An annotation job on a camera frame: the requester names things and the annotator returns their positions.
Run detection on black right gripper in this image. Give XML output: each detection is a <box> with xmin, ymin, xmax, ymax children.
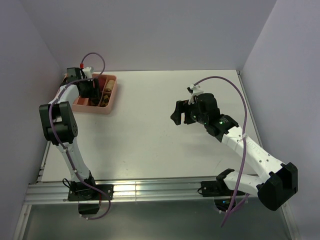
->
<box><xmin>170</xmin><ymin>99</ymin><xmax>208</xmax><ymax>125</ymax></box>

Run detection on brown argyle sock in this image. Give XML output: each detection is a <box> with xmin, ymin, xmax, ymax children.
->
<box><xmin>90</xmin><ymin>98</ymin><xmax>100</xmax><ymax>107</ymax></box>
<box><xmin>100</xmin><ymin>94</ymin><xmax>110</xmax><ymax>108</ymax></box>

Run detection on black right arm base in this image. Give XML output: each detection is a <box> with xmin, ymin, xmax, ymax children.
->
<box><xmin>197</xmin><ymin>180</ymin><xmax>234</xmax><ymax>212</ymax></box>

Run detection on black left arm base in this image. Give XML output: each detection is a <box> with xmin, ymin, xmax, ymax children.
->
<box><xmin>67</xmin><ymin>182</ymin><xmax>114</xmax><ymax>216</ymax></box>

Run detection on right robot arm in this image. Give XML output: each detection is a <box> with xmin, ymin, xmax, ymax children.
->
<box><xmin>170</xmin><ymin>93</ymin><xmax>298</xmax><ymax>211</ymax></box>

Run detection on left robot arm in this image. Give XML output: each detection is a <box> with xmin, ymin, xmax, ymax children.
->
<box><xmin>39</xmin><ymin>64</ymin><xmax>100</xmax><ymax>200</ymax></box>

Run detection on dark red rolled sock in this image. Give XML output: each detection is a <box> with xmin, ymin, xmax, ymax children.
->
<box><xmin>98</xmin><ymin>78</ymin><xmax>106</xmax><ymax>89</ymax></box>

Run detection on pink compartment tray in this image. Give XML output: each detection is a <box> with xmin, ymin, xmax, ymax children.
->
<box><xmin>72</xmin><ymin>74</ymin><xmax>117</xmax><ymax>115</ymax></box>

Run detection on tan rolled sock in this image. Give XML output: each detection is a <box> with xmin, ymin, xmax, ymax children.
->
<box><xmin>104</xmin><ymin>79</ymin><xmax>116</xmax><ymax>93</ymax></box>

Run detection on aluminium table edge rail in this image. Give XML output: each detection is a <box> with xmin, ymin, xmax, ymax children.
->
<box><xmin>235</xmin><ymin>69</ymin><xmax>264</xmax><ymax>147</ymax></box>

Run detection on front aluminium rail frame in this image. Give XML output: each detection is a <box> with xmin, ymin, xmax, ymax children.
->
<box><xmin>24</xmin><ymin>172</ymin><xmax>287</xmax><ymax>206</ymax></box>

